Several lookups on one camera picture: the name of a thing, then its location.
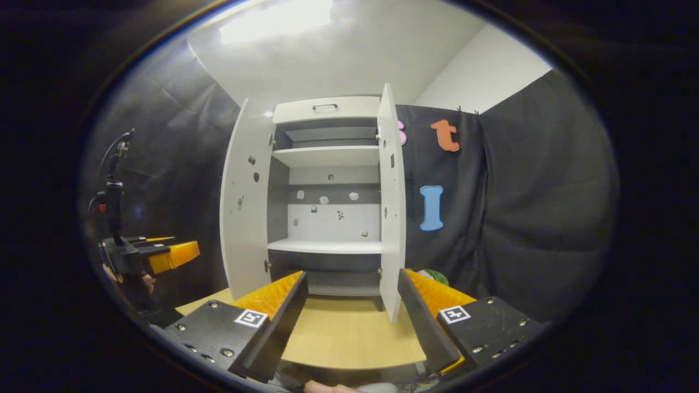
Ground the white double-door shoe cabinet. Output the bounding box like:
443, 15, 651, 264
268, 96, 383, 298

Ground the black backdrop cloth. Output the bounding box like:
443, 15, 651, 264
82, 41, 241, 309
396, 68, 620, 323

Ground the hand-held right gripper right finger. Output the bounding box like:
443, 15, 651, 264
396, 267, 541, 383

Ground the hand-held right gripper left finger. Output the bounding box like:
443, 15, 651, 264
156, 270, 309, 384

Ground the white cabinet drawer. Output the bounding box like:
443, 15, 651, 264
272, 96, 381, 124

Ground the cabinet door with camera sticker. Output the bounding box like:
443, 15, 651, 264
219, 98, 276, 301

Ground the cabinet door with headphones sticker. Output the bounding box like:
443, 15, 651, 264
377, 83, 407, 324

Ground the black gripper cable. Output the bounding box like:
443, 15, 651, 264
89, 129, 135, 215

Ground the watermelon slice toy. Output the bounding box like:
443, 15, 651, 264
418, 268, 450, 288

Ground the white cabinet shelf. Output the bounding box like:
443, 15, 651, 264
271, 145, 381, 168
268, 238, 383, 255

